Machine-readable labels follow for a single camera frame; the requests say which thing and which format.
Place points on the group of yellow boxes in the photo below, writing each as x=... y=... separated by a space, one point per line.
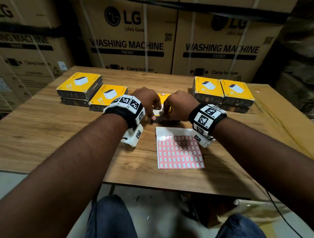
x=66 y=85

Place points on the person's leg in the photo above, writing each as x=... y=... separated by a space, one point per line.
x=240 y=229
x=108 y=220

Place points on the sheet of red-bordered labels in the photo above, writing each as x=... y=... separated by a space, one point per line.
x=179 y=157

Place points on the black metal table frame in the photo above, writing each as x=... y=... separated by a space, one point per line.
x=112 y=189

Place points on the plastic wrapped cardboard stack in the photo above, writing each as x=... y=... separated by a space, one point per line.
x=299 y=49

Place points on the stack of large printed cartons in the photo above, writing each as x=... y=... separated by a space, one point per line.
x=157 y=29

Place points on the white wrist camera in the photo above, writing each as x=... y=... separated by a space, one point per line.
x=131 y=138
x=203 y=142

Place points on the person's left hand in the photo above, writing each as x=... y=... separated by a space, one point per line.
x=148 y=98

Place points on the person's left leg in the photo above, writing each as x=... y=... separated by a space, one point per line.
x=108 y=220

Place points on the black wristband with marker tags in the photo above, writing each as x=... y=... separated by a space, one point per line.
x=206 y=120
x=117 y=111

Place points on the person's left forearm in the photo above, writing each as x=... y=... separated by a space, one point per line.
x=61 y=176

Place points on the person's right forearm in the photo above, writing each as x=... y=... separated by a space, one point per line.
x=265 y=157

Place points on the flat brown cardboard sheet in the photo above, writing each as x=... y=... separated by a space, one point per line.
x=282 y=115

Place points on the person's right leg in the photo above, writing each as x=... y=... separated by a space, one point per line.
x=240 y=229

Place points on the person's right hand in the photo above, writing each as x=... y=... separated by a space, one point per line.
x=181 y=105

